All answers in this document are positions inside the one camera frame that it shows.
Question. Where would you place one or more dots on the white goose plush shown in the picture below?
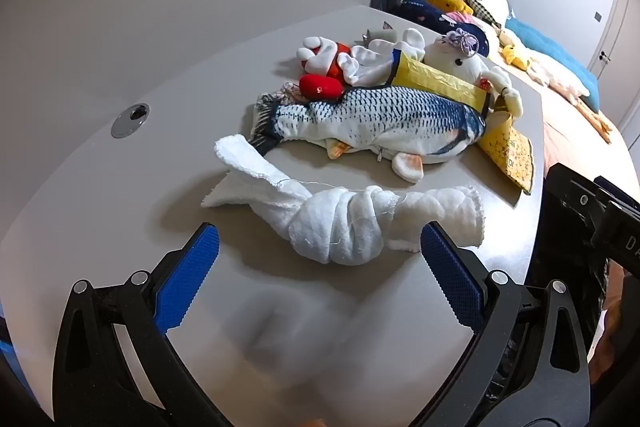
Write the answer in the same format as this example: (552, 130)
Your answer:
(555, 74)

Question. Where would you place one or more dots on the white mouse plush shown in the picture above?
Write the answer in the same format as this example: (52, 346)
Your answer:
(450, 59)

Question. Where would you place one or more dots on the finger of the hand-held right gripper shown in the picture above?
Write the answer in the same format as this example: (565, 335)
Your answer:
(575, 197)

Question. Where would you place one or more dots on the bed with orange sheet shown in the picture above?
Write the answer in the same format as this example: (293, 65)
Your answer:
(565, 144)

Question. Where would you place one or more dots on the yellow plastic bag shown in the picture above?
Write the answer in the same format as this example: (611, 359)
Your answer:
(435, 79)

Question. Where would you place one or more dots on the checkered patchwork pillow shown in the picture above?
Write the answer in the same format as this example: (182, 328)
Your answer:
(487, 2)

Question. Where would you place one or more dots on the grey plush toy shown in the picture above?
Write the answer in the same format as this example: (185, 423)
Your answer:
(378, 34)

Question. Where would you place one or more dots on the pink fleece blanket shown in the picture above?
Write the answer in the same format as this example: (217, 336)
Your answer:
(457, 17)

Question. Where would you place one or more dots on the red heart plush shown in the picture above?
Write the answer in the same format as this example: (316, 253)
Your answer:
(320, 86)

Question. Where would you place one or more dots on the blue grey fish plush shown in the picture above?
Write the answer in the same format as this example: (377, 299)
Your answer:
(380, 112)

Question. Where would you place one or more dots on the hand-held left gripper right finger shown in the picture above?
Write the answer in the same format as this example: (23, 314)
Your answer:
(447, 267)

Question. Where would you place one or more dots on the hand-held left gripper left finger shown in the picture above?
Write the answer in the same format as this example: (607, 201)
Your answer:
(197, 257)

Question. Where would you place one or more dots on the yellow patterned pouch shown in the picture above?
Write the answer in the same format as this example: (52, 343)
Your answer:
(510, 152)

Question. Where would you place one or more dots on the red white glove doll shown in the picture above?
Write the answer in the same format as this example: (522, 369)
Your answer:
(330, 59)

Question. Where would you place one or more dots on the white knotted cloth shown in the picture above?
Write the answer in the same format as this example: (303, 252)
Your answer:
(340, 222)

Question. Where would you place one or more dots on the teal cushion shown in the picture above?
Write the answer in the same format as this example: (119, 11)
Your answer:
(545, 43)

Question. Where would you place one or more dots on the navy rabbit print blanket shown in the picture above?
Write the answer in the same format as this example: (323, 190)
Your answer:
(420, 10)

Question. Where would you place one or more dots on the grey door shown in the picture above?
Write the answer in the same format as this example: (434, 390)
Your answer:
(612, 32)

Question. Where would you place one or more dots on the yellow duck plush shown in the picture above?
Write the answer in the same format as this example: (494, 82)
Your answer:
(515, 56)

